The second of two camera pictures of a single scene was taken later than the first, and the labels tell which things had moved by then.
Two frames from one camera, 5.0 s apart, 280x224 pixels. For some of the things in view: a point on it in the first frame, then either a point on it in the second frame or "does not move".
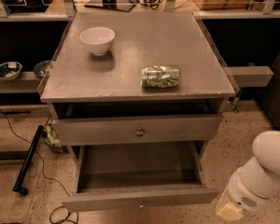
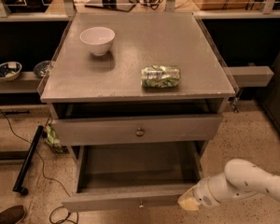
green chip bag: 161,76 does not move
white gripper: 242,194 to 201,192
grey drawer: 121,175 does not move
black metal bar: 27,161 does not move
